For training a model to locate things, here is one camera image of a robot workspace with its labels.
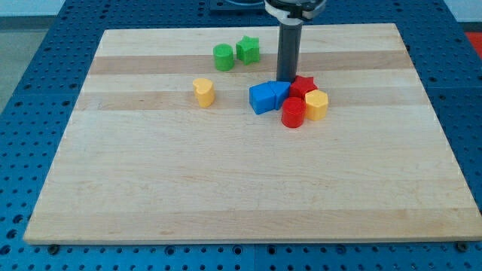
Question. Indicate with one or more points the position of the white black robot end effector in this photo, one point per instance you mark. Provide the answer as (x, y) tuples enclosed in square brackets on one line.
[(294, 9)]

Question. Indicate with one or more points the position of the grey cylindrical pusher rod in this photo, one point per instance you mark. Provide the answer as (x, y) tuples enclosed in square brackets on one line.
[(288, 49)]

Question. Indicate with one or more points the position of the red star block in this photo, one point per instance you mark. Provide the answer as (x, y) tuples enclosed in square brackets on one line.
[(301, 86)]

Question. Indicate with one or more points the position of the red cylinder block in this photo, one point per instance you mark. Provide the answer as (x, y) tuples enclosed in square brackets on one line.
[(293, 112)]

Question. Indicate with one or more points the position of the green star block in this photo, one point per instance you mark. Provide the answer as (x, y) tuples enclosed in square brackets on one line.
[(248, 50)]

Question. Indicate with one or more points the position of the blue pentagon block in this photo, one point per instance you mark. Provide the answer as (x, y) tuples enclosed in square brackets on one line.
[(281, 92)]

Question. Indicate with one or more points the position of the blue cube block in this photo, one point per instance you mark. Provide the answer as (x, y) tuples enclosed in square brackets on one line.
[(262, 98)]

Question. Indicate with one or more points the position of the green cylinder block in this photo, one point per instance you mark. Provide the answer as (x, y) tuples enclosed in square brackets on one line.
[(223, 57)]

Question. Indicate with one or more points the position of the yellow hexagon block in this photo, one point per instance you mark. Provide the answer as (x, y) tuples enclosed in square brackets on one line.
[(317, 104)]

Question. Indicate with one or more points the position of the yellow heart block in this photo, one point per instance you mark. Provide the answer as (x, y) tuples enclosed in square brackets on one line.
[(204, 91)]

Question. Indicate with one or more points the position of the light wooden board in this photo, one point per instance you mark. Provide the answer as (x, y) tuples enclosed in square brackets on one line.
[(141, 163)]

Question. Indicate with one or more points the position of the blue perforated table plate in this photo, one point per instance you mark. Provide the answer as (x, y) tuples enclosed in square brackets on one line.
[(38, 109)]

